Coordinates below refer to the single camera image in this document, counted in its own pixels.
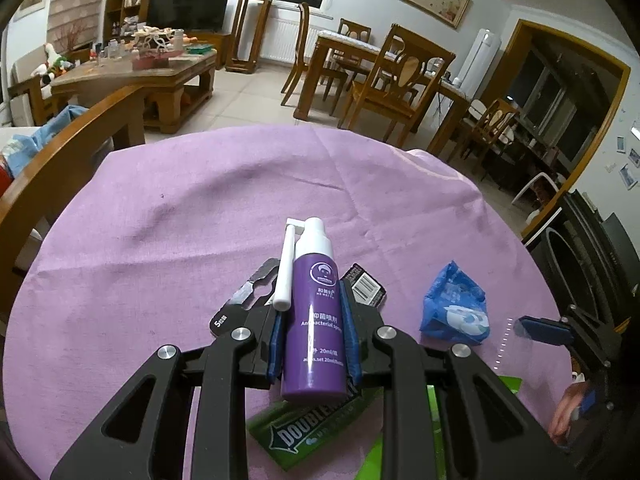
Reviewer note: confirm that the white plastic chair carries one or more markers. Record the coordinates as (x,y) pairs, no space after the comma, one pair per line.
(537,180)

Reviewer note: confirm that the purple spray bottle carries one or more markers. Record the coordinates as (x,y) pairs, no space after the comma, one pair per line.
(312,320)

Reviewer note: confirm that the black television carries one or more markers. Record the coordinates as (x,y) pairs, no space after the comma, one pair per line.
(190,5)

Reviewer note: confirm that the wooden coffee table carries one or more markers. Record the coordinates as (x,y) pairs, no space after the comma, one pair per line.
(125,72)

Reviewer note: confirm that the blue plastic wrapper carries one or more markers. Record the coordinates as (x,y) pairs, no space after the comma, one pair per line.
(445,305)

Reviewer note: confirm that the wooden armchair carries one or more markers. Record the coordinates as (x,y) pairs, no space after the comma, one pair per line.
(25,67)

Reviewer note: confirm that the white radiator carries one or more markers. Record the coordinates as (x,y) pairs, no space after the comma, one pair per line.
(280,40)

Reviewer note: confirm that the plush toys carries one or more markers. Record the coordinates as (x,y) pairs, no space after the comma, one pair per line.
(50,60)

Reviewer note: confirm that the pink roman blind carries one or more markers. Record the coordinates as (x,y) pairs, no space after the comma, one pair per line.
(75,5)

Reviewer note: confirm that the person's right hand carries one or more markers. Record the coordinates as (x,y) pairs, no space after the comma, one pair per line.
(562,410)

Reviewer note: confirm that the green sachet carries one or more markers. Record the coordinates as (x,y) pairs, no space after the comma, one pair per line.
(435,425)

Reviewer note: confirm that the purple tablecloth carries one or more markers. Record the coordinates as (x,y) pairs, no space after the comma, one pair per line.
(200,200)

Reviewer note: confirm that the white carved fruit rack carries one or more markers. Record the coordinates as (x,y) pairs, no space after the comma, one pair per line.
(150,42)

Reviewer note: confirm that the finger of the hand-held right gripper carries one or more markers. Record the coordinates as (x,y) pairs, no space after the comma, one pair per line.
(542,330)

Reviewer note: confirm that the white standing air conditioner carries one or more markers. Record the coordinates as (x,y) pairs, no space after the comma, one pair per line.
(480,55)

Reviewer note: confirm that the wooden sofa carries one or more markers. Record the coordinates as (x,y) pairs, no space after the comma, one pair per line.
(75,135)

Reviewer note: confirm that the wooden tv stand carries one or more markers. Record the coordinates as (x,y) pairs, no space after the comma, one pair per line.
(212,42)

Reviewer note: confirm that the black snack wrapper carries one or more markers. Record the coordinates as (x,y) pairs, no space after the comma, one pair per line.
(362,285)

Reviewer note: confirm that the wooden door frame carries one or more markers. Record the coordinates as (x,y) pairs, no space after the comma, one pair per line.
(575,43)

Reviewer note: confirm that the wooden dining table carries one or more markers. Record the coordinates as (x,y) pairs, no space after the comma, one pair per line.
(345,42)

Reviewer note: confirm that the sunflower picture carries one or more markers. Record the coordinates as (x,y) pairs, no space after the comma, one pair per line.
(32,2)

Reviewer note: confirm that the blue cloth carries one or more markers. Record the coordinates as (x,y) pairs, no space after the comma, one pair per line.
(60,125)

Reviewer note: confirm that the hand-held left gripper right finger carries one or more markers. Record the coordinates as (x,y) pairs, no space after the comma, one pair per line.
(352,340)

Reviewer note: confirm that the green tray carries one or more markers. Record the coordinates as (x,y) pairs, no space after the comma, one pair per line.
(199,49)

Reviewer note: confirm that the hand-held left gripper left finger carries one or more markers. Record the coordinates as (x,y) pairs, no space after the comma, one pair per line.
(275,345)

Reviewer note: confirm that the green gum pack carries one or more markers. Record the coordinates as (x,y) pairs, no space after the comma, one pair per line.
(300,430)

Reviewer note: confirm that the wooden dining chair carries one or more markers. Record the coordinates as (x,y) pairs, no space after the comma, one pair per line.
(303,35)
(492,120)
(400,95)
(355,27)

